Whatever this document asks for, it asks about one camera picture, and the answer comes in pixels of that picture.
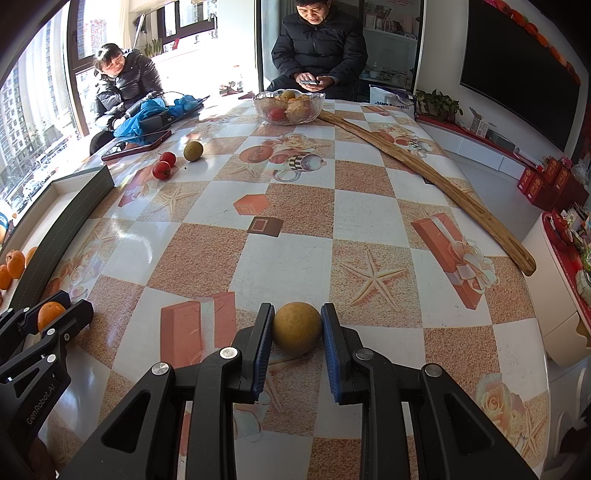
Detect white printed sack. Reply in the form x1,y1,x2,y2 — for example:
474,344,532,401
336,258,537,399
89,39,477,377
369,85,417,117

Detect glass bowl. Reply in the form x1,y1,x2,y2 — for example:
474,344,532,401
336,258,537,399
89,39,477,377
253,90,326,124

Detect long wooden stick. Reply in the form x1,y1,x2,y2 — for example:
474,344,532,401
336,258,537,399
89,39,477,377
318,111,537,277

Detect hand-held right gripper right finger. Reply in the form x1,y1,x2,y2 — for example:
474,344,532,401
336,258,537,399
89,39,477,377
321,302,539,480

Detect red gift box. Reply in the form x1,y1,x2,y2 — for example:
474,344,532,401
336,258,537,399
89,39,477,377
517,168,546,206
542,159,574,199

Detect red paper wall decorations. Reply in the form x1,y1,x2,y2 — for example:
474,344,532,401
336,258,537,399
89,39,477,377
480,0,583,86

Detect white low television console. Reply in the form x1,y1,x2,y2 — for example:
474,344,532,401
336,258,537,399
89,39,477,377
416,114,548,182

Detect blue plastic bag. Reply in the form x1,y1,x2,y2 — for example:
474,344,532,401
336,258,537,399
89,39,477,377
113,95,204,144

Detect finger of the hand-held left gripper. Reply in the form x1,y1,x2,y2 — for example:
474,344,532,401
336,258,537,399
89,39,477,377
0,290,72,334
28,299,94,370

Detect large orange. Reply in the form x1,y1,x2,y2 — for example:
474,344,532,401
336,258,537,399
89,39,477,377
4,249,25,280

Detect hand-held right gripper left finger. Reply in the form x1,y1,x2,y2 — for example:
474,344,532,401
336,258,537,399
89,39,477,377
60,302,276,480

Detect black power adapter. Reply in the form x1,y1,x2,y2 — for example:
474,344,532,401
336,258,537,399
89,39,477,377
141,113,176,136

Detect white round side table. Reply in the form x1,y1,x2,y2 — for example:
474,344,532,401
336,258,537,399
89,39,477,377
522,210,591,368

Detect glass display cabinet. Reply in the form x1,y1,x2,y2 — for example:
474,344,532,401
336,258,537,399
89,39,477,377
358,0,424,91

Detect red smartphone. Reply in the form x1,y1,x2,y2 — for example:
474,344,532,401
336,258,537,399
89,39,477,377
102,130,172,162

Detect black wall television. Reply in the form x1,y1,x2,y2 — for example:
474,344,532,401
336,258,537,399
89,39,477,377
460,0,583,151

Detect checkered printed tablecloth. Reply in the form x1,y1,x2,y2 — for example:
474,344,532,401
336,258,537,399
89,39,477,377
14,97,552,480

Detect green leafy potted plant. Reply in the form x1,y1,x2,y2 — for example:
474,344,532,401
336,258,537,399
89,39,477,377
414,90,464,123

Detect white tray with dark rim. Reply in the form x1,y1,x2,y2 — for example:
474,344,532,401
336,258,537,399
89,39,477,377
0,165,114,305

